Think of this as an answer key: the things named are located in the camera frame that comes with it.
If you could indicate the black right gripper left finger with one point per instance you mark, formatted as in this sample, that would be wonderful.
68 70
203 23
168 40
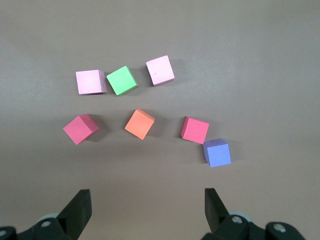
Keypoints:
76 215

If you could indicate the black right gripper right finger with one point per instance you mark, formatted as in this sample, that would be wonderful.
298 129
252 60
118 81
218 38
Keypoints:
216 215

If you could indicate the crimson red foam cube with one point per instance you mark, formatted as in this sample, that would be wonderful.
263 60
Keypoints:
196 130
78 130

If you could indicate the orange foam cube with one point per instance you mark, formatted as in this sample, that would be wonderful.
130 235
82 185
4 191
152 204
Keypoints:
138 125

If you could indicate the pink foam cube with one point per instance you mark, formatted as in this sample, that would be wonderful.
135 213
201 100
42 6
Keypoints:
88 82
160 70

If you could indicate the purple foam cube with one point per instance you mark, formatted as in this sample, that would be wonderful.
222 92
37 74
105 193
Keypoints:
218 155

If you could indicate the green foam cube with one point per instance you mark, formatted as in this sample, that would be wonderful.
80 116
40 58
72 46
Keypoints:
121 80

